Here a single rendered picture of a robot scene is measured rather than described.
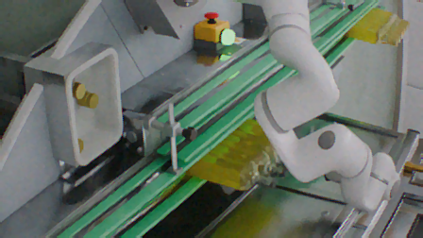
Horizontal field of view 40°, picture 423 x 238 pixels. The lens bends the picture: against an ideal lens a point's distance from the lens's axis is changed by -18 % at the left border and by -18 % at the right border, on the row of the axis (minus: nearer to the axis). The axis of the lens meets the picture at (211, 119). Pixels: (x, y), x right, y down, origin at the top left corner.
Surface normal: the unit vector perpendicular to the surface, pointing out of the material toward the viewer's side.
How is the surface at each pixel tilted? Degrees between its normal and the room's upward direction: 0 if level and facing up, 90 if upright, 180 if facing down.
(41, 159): 0
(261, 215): 90
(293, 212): 90
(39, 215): 90
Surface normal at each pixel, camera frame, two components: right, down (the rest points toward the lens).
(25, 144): 0.85, 0.22
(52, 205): -0.03, -0.88
